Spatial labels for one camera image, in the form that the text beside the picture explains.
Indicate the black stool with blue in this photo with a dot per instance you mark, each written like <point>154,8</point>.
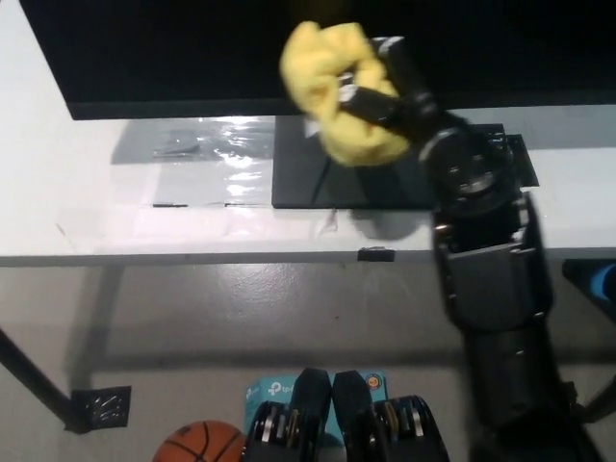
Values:
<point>580,276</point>

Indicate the black tape patch floor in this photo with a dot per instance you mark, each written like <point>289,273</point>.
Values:
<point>101,409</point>

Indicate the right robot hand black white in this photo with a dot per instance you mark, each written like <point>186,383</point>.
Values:
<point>414,108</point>

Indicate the orange basketball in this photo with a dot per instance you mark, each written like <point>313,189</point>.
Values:
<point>202,445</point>

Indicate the teal tp-link box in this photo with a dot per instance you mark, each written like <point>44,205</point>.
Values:
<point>269,390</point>

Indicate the thin black tape strip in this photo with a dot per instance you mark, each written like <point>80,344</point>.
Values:
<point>170,205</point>

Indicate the yellow microfibre cloth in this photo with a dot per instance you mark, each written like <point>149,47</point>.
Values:
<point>317,62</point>

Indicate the clear glossy tape sheet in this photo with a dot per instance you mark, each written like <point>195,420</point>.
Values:
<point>231,159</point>

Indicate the black tape piece desk edge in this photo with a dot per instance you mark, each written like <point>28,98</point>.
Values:
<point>377,253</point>

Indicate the black HP monitor with stand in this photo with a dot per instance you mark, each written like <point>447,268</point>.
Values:
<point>144,48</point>

